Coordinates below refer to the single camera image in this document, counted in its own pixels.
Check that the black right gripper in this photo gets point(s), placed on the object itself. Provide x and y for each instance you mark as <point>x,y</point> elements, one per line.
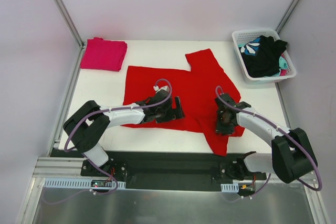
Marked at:
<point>221,128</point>

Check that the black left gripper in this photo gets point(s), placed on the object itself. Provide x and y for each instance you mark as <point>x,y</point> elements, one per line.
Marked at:
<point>171,114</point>

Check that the red t shirt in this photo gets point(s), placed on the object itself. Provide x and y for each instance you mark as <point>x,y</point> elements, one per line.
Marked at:
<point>196,90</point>

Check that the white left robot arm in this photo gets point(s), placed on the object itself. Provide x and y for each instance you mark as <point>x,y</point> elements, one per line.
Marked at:
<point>88,124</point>

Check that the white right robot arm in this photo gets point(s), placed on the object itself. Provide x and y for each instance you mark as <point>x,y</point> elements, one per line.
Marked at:
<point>291,154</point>

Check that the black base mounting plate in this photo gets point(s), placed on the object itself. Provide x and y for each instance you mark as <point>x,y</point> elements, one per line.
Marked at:
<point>166,171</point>

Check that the black t shirt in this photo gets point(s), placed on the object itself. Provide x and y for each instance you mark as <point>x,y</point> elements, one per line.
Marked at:
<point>265,56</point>

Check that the folded magenta t shirt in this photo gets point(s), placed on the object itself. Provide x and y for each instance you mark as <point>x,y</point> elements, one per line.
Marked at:
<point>103,54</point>

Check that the right white cable duct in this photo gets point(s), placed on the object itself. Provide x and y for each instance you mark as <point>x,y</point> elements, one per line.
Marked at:
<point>230,188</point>

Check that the white cable duct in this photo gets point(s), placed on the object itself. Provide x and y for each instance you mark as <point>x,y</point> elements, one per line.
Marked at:
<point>230,188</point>
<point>72,183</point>

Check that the aluminium rail right side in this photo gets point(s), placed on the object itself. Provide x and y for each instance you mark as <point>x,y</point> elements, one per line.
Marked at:
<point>309,177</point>

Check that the aluminium rail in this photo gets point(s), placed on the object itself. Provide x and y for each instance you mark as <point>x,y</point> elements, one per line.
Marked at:
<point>309,177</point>
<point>58,167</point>

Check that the aluminium rail left side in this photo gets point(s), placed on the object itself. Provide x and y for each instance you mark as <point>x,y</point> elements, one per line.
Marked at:
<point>58,167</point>

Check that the left white cable duct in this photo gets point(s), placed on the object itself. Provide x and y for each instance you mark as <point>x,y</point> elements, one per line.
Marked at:
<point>72,183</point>

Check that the left aluminium frame post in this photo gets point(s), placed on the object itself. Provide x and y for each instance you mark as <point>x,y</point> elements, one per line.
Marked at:
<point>69,22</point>

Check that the aluminium frame post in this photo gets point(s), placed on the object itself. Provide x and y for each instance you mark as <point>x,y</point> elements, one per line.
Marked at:
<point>69,22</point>
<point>294,1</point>

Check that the right aluminium frame post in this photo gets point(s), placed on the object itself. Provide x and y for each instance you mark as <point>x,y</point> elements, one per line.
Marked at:
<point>294,1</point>

